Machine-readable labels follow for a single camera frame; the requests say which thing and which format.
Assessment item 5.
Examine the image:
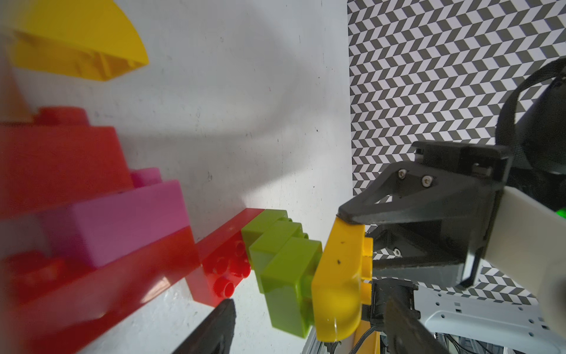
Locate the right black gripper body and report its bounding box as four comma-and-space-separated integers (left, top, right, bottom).
371, 142, 512, 288

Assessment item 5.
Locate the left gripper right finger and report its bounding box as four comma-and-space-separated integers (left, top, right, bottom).
384, 298, 449, 354

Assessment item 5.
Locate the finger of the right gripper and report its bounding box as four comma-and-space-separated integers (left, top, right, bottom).
338, 162, 500, 225

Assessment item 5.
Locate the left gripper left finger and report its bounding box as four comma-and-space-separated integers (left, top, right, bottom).
172, 299, 237, 354

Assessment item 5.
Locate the small red lego brick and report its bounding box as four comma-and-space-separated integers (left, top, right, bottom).
186, 208, 263, 308

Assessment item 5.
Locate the yellow long lego brick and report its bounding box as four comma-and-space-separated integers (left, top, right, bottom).
311, 218, 374, 342

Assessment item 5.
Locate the green lego brick front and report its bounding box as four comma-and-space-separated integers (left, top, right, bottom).
260, 237, 322, 339

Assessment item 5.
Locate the green lego brick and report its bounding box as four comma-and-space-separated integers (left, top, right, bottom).
241, 209, 289, 249
260, 237, 322, 339
250, 221, 305, 277

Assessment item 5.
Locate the green lego brick back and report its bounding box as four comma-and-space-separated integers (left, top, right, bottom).
241, 209, 289, 249

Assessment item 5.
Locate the pink lego brick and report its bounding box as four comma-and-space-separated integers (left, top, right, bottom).
38, 168, 190, 268

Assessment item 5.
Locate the red long lego brick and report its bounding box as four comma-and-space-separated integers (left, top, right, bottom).
1, 227, 200, 353

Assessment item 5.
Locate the orange brown lego brick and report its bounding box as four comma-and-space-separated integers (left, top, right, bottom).
0, 53, 33, 124

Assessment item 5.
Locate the yellow curved lego brick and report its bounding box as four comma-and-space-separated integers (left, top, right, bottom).
1, 1, 150, 81

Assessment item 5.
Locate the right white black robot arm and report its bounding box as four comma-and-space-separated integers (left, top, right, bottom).
338, 58, 565, 353

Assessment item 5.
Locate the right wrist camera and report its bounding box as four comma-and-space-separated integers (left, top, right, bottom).
483, 187, 565, 337

